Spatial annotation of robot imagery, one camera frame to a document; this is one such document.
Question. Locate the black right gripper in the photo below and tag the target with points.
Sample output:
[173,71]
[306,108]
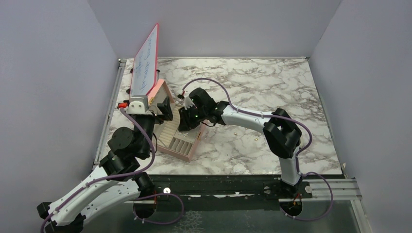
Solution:
[185,123]

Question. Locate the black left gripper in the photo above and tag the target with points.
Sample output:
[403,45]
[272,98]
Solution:
[165,108]

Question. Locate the pink jewelry box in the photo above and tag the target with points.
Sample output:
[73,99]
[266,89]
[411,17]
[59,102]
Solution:
[170,140]

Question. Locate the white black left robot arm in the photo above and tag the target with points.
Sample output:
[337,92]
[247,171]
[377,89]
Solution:
[121,174]

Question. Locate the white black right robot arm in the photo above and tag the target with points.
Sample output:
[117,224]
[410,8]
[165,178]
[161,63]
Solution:
[281,133]

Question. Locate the pink framed whiteboard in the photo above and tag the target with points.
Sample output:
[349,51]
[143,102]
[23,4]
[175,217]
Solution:
[145,65]

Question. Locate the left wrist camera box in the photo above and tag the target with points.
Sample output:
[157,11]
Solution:
[135,106]

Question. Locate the black wire whiteboard stand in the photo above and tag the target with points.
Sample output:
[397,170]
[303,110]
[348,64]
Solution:
[156,79]

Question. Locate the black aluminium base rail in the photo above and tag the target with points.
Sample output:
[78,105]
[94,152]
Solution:
[244,192]

